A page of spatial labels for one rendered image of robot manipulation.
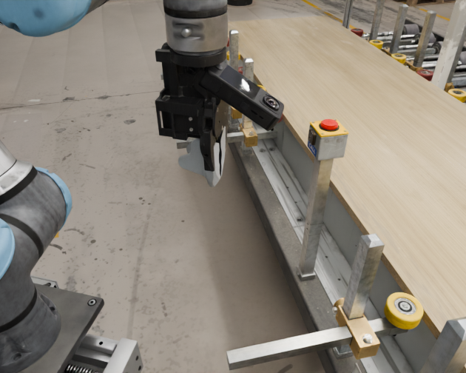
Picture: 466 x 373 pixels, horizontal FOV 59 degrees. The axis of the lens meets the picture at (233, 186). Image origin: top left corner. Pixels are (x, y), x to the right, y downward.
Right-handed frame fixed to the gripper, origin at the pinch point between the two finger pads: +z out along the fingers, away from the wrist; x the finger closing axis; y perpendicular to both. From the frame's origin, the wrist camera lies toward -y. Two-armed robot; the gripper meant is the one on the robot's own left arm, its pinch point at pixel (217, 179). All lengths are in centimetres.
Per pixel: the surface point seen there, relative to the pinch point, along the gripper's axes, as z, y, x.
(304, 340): 46, -17, -7
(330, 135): 9.9, -16.3, -35.8
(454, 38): 19, -65, -154
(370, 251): 23.0, -27.4, -14.3
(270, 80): 42, 14, -141
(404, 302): 41, -38, -18
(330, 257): 70, -23, -57
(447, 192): 42, -55, -66
